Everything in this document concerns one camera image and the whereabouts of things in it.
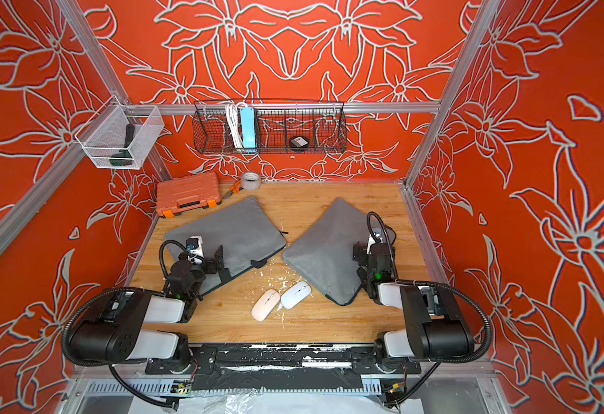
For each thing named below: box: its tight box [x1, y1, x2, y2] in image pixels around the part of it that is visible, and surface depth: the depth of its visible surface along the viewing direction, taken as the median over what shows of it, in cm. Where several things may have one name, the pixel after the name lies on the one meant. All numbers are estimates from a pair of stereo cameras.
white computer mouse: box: [280, 281, 312, 310], surface depth 85 cm
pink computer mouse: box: [251, 288, 281, 322], surface depth 83 cm
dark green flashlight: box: [109, 124, 135, 167], surface depth 82 cm
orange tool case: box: [156, 171, 222, 219], surface depth 112 cm
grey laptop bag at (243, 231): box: [163, 196, 288, 296], surface depth 97 cm
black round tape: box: [289, 135, 309, 153], surface depth 97 cm
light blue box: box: [239, 106, 257, 153], surface depth 92 cm
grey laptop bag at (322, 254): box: [282, 197, 397, 307], surface depth 91 cm
